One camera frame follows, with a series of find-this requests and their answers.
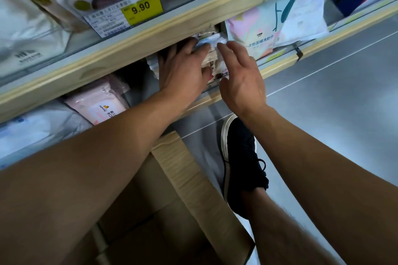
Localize pink small wipes pack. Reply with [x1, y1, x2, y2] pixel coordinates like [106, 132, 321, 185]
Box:
[63, 74, 131, 126]

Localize yellow white price tag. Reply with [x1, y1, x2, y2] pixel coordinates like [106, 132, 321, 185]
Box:
[83, 0, 164, 38]

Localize small wipes packets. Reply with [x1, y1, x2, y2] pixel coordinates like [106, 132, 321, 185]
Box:
[202, 52, 229, 83]
[194, 32, 228, 52]

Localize person's right hand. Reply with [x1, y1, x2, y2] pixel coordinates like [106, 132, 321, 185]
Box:
[216, 41, 268, 119]

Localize white blue tissue pack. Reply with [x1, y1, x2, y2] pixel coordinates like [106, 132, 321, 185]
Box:
[0, 100, 92, 169]

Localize white pastel towel pack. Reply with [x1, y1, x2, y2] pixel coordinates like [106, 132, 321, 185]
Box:
[273, 0, 330, 48]

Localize brown cardboard box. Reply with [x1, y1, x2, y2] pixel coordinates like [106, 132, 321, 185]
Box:
[61, 131, 255, 265]

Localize white lidded wet wipes pack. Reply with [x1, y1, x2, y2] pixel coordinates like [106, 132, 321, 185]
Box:
[0, 0, 72, 79]

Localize pastel floral towel pack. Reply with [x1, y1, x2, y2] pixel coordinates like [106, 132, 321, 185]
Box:
[225, 0, 299, 60]

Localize person's left forearm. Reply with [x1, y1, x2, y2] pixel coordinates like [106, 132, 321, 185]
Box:
[0, 91, 187, 265]

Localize person's right forearm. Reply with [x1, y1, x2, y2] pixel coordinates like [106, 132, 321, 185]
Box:
[241, 105, 398, 265]

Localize person's left hand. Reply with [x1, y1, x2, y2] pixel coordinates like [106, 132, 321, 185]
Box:
[158, 38, 214, 110]

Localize wooden edged grey shelf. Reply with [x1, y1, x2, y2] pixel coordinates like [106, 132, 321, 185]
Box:
[0, 0, 398, 169]

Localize person's right black shoe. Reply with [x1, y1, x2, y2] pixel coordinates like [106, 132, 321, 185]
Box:
[220, 114, 269, 220]

